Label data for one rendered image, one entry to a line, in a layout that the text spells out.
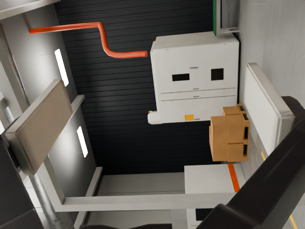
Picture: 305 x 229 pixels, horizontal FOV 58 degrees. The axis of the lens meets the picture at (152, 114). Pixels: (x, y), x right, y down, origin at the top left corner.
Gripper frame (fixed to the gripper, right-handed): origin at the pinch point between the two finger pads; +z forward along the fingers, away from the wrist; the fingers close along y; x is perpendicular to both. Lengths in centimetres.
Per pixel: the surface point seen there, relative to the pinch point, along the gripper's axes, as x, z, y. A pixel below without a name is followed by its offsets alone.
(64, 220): -555, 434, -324
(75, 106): -486, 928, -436
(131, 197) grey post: -239, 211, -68
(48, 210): -504, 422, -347
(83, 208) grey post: -245, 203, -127
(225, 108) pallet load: -379, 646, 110
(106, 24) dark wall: -209, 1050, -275
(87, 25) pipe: -157, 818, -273
